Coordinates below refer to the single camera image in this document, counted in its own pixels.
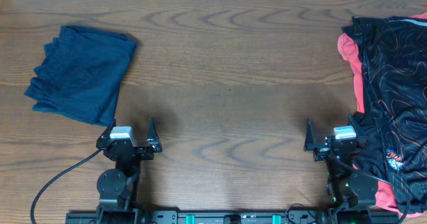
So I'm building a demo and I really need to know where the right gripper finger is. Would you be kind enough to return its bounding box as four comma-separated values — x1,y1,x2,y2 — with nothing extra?
348,113,366,141
305,119,316,146

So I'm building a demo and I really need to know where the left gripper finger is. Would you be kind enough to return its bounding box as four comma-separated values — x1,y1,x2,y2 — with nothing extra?
147,116,160,147
99,118,116,141

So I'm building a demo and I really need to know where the black orange patterned jersey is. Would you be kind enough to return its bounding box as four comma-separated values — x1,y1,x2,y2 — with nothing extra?
342,15,427,215

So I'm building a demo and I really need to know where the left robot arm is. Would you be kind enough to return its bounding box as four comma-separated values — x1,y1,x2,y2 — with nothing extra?
96,117,162,224

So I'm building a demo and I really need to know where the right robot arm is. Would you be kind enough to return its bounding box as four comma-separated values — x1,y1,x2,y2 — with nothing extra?
304,117,378,223

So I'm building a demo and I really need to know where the folded navy blue garment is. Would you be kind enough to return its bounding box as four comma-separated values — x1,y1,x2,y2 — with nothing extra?
25,25,137,126

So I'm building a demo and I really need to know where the red orange garment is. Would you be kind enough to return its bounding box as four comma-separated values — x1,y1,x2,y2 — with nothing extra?
337,11,427,219

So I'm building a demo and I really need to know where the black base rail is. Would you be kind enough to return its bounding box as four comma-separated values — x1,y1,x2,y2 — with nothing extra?
65,209,400,224

